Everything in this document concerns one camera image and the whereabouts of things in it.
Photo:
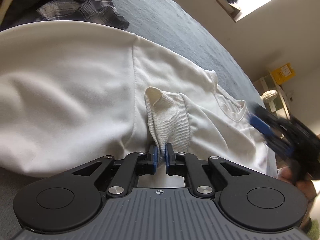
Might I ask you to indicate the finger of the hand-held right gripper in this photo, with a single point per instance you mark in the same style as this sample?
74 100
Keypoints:
261 125
285 150

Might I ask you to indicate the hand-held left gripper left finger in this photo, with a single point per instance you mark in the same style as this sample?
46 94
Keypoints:
155 158

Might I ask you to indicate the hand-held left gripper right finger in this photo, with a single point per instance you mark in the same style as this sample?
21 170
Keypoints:
168 158

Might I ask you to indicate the white sweatshirt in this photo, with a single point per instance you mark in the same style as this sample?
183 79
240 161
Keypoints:
75 80

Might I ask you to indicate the person's right hand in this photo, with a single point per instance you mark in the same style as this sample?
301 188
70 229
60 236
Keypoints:
307 190

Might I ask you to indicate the cream desk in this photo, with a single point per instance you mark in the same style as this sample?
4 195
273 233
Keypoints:
280 105

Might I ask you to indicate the carved bedpost finial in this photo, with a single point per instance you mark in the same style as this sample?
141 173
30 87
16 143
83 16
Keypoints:
270 96

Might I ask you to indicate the yellow box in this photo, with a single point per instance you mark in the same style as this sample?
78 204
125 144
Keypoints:
282 73

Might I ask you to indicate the grey bed blanket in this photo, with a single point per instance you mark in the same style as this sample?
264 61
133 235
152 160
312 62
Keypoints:
162 17

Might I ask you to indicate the plaid shirt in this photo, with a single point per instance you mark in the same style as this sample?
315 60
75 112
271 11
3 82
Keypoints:
82 7

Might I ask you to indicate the beige cloth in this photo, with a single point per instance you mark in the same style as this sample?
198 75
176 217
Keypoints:
7 0

